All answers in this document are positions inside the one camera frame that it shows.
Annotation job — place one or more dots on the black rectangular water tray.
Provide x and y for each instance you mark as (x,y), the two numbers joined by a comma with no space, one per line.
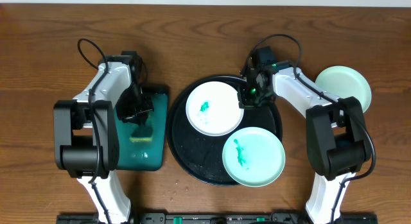
(144,156)

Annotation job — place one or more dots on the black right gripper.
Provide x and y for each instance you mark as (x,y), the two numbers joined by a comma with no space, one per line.
(249,100)

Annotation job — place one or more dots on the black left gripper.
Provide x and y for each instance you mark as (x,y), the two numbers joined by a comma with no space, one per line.
(135,112)

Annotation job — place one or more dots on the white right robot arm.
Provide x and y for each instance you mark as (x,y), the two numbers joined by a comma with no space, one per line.
(339,147)

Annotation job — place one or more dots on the green yellow sponge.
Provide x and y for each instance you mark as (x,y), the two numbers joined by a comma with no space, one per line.
(143,133)

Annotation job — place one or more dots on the mint green plate front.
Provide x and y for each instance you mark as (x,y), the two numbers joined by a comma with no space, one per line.
(253,157)

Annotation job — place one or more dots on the white pink plate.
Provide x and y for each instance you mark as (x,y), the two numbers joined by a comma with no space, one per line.
(212,108)

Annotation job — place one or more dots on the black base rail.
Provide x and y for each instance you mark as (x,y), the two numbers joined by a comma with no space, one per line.
(161,218)

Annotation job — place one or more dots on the mint green plate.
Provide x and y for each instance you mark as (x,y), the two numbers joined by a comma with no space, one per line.
(345,82)
(253,157)

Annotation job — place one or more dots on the round black serving tray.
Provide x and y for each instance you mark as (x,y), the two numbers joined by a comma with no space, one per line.
(201,155)

